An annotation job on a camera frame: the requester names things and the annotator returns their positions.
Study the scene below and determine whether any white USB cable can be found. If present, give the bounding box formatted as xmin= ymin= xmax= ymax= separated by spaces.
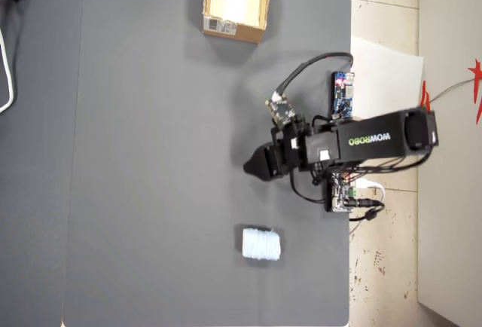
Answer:
xmin=356 ymin=178 xmax=386 ymax=200

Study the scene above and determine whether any open cardboard box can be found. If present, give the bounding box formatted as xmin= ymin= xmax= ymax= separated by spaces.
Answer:
xmin=202 ymin=0 xmax=273 ymax=44

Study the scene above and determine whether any black power cable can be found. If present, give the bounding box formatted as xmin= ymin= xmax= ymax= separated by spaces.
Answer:
xmin=349 ymin=197 xmax=386 ymax=223

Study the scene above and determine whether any dark grey table mat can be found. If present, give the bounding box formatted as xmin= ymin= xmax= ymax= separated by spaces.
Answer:
xmin=61 ymin=0 xmax=352 ymax=327

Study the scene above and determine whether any white paper sheet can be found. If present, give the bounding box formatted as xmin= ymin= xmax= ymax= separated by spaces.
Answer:
xmin=350 ymin=35 xmax=425 ymax=121

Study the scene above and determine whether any black servo cable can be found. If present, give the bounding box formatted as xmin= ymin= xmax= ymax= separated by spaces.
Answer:
xmin=288 ymin=168 xmax=329 ymax=204

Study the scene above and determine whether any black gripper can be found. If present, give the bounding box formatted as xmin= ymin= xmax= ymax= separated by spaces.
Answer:
xmin=243 ymin=118 xmax=312 ymax=184

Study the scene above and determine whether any small black camera board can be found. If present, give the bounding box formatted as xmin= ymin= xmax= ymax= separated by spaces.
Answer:
xmin=265 ymin=93 xmax=296 ymax=129

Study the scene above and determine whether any white rounded device edge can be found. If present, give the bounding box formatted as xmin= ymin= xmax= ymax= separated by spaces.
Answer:
xmin=0 ymin=27 xmax=18 ymax=115

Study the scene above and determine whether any motor controller board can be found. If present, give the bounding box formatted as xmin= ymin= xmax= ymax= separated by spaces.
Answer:
xmin=325 ymin=174 xmax=359 ymax=214

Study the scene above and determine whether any blue circuit board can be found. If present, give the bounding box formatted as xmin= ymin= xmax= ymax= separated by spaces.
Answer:
xmin=330 ymin=71 xmax=356 ymax=121

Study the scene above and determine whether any black camera cable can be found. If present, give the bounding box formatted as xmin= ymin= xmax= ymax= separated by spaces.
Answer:
xmin=276 ymin=52 xmax=355 ymax=99

